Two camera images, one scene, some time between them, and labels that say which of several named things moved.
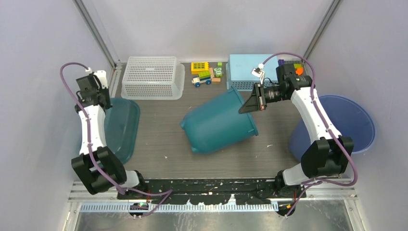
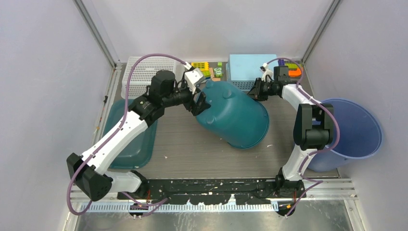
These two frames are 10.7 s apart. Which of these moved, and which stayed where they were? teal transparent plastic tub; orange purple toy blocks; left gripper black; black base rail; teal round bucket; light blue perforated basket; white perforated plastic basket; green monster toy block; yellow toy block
Moved: teal transparent plastic tub; left gripper black; teal round bucket
Stayed: black base rail; orange purple toy blocks; yellow toy block; white perforated plastic basket; green monster toy block; light blue perforated basket
